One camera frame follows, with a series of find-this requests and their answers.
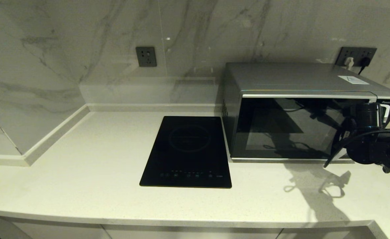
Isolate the silver microwave oven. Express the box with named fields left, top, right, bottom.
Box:
left=222, top=62, right=390, bottom=163

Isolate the black induction cooktop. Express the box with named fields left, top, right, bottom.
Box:
left=139, top=116, right=232, bottom=189

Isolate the large beige cabinet drawer front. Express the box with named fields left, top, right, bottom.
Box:
left=13, top=221, right=282, bottom=239

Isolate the beige corner cabinet panel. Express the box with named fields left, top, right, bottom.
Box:
left=0, top=216, right=33, bottom=239

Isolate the thick smooth black cable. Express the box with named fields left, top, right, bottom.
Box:
left=324, top=129, right=390, bottom=168

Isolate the black power plug with cable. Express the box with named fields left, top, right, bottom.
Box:
left=358, top=57, right=371, bottom=75

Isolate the grey double wall socket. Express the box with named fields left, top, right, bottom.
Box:
left=335, top=47, right=377, bottom=67

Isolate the grey single wall socket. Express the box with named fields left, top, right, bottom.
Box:
left=136, top=46, right=157, bottom=67

